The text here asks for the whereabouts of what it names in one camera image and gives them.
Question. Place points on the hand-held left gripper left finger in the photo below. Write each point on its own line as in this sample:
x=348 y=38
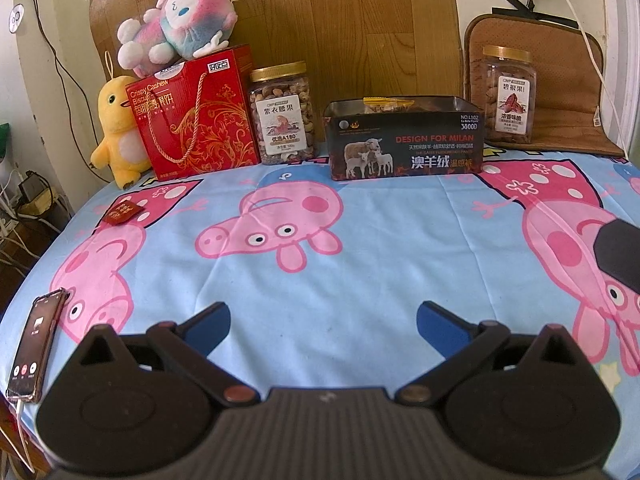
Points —
x=207 y=327

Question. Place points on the pecan jar with gold lid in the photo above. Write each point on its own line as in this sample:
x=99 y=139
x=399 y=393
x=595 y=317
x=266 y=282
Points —
x=510 y=100

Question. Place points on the smartphone in clear case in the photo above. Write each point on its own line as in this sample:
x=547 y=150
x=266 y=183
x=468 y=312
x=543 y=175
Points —
x=35 y=350

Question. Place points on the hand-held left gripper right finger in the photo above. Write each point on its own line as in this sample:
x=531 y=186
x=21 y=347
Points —
x=440 y=327

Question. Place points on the white cloth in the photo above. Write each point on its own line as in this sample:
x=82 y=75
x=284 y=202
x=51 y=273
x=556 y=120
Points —
x=631 y=60

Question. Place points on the black tin box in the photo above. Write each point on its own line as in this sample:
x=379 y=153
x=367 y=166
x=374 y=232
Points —
x=400 y=145

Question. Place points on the yellow duck plush toy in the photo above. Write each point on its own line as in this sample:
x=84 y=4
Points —
x=120 y=130

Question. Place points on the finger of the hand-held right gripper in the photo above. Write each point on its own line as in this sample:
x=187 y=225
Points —
x=620 y=252

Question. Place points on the round white wall sticker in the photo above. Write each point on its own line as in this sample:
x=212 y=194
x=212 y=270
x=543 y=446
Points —
x=16 y=18

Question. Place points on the printed blue blanket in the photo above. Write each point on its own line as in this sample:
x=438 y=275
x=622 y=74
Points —
x=325 y=270

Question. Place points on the pink and blue plush toy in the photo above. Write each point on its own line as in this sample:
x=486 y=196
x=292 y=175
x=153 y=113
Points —
x=185 y=25

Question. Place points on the small red packet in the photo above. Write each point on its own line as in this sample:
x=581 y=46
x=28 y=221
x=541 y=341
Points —
x=122 y=212

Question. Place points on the red gift box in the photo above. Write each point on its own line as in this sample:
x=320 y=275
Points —
x=195 y=120

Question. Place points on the wooden headboard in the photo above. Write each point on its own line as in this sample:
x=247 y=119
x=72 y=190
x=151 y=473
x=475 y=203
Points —
x=350 y=20

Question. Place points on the grey power adapter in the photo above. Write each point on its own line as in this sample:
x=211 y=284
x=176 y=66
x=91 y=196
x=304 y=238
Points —
x=35 y=190

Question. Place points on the cashew jar with gold lid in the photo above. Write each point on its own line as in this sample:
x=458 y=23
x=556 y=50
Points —
x=282 y=115

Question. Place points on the green box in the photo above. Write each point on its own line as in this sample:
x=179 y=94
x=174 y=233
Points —
x=3 y=142

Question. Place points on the brown seat cushion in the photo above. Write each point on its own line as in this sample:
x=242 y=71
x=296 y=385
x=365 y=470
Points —
x=565 y=70

